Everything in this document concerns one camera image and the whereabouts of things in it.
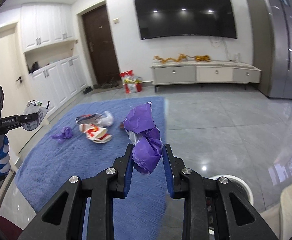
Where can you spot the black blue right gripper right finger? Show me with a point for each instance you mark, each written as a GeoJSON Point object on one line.
{"type": "Point", "coordinates": [212, 203]}

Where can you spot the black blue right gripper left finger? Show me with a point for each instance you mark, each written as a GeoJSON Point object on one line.
{"type": "Point", "coordinates": [84, 205]}

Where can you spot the purple wrapper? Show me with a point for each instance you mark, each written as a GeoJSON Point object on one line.
{"type": "Point", "coordinates": [145, 136]}

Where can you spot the white round trash bin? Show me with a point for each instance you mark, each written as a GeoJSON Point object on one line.
{"type": "Point", "coordinates": [241, 185]}

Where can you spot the beige sofa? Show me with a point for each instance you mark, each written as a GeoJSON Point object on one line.
{"type": "Point", "coordinates": [279, 217]}

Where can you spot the small purple plastic scrap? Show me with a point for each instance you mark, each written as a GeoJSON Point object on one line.
{"type": "Point", "coordinates": [65, 134]}

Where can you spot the blue fluffy rug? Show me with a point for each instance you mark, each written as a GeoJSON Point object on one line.
{"type": "Point", "coordinates": [49, 164]}

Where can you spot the dark snack bag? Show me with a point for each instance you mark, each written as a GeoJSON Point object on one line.
{"type": "Point", "coordinates": [89, 119]}

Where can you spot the white shoe cabinet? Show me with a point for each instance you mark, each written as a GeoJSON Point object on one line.
{"type": "Point", "coordinates": [48, 40]}

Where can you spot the red white paper carton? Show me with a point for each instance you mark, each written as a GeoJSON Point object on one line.
{"type": "Point", "coordinates": [95, 133]}

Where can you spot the white crumpled plastic bag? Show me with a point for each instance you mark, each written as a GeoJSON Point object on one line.
{"type": "Point", "coordinates": [105, 120]}

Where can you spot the shoes by door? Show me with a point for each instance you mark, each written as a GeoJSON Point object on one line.
{"type": "Point", "coordinates": [106, 85]}

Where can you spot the dark brown entrance door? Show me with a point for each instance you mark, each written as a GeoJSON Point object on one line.
{"type": "Point", "coordinates": [100, 44]}

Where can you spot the red white gift bag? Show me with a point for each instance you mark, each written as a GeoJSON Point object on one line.
{"type": "Point", "coordinates": [131, 82]}

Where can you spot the white grey TV cabinet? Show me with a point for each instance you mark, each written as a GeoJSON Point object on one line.
{"type": "Point", "coordinates": [191, 72]}

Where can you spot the white router on cabinet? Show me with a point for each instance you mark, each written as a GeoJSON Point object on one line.
{"type": "Point", "coordinates": [237, 57]}

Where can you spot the golden dragon ornament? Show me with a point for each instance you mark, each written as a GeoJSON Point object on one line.
{"type": "Point", "coordinates": [183, 57]}

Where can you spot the silver double-door refrigerator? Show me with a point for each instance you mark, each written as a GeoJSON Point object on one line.
{"type": "Point", "coordinates": [271, 22]}

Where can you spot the large black wall television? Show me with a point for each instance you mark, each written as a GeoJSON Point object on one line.
{"type": "Point", "coordinates": [166, 18]}

